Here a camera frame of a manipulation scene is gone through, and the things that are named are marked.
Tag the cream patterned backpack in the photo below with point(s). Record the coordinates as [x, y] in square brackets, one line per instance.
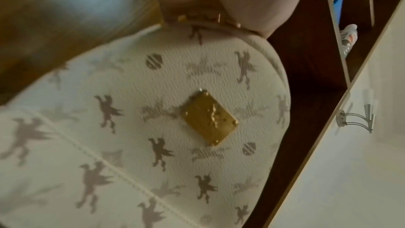
[126, 126]

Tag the dark wooden shelf cabinet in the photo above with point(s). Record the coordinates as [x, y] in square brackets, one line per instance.
[303, 59]

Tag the blue box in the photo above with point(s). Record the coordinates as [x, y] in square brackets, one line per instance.
[338, 4]

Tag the metal wall lamp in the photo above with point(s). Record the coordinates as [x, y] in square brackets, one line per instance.
[368, 119]

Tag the white plastic bottle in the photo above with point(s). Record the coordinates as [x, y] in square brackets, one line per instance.
[349, 39]

